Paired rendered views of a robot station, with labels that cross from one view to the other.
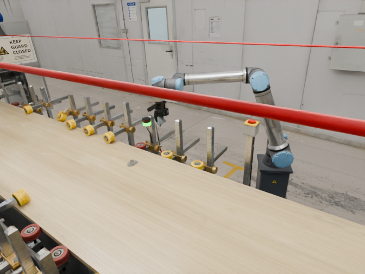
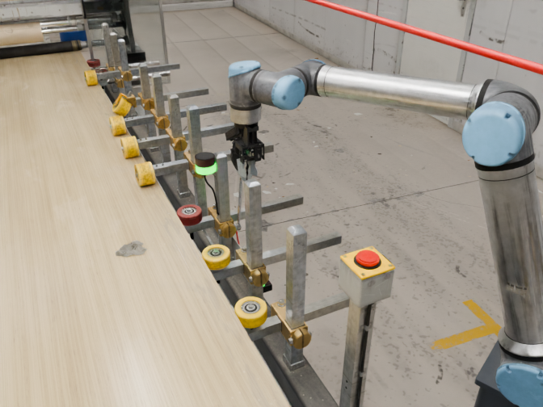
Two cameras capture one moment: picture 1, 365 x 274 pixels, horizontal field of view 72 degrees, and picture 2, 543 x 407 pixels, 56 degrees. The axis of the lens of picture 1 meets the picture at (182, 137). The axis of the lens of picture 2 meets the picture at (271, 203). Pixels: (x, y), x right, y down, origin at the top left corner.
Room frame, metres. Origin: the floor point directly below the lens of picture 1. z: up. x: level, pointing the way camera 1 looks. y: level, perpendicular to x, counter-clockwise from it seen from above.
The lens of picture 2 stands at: (0.58, -0.58, 1.76)
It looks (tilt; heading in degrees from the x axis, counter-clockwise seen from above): 31 degrees down; 29
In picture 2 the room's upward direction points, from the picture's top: straight up
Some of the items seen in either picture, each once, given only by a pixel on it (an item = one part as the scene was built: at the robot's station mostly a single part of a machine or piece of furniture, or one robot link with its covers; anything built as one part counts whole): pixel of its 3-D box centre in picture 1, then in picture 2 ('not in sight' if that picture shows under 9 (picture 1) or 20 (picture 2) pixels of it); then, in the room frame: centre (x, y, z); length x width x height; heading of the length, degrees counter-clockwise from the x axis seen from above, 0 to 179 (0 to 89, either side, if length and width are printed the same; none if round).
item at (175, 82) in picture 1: (174, 84); (279, 89); (1.77, 0.04, 1.32); 0.12 x 0.12 x 0.09; 81
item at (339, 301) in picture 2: (212, 160); (319, 308); (1.53, -0.20, 0.82); 0.43 x 0.03 x 0.04; 144
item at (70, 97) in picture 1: (75, 117); (149, 113); (2.32, 1.03, 0.89); 0.03 x 0.03 x 0.48; 54
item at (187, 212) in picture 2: (140, 150); (190, 224); (1.67, 0.32, 0.85); 0.08 x 0.08 x 0.11
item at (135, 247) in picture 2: (131, 161); (130, 246); (1.42, 0.34, 0.91); 0.09 x 0.07 x 0.02; 137
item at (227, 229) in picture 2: (151, 146); (220, 221); (1.74, 0.25, 0.85); 0.13 x 0.06 x 0.05; 54
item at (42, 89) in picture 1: (48, 109); (127, 83); (2.61, 1.44, 0.90); 0.03 x 0.03 x 0.48; 54
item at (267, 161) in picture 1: (274, 157); not in sight; (1.80, -0.77, 0.65); 0.19 x 0.19 x 0.10
